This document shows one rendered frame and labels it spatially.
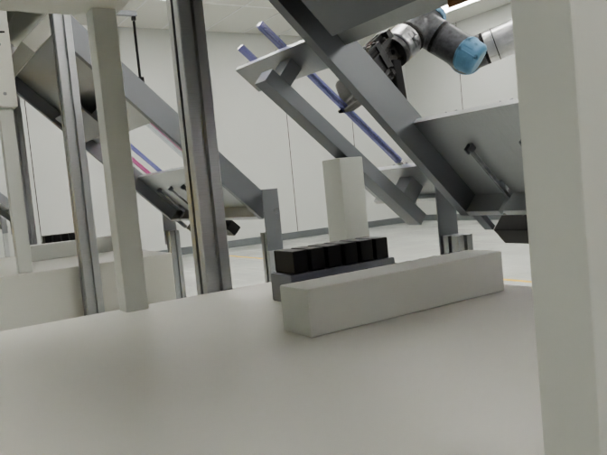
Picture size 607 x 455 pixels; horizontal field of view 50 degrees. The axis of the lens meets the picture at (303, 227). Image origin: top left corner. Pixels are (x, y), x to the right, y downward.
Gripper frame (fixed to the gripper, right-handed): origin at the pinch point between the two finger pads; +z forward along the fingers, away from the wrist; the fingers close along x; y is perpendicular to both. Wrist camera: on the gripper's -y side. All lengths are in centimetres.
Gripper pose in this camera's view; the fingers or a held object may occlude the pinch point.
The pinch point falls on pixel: (347, 110)
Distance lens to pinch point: 136.4
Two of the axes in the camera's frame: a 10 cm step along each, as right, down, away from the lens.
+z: -6.1, 6.6, -4.4
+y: -5.5, -7.5, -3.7
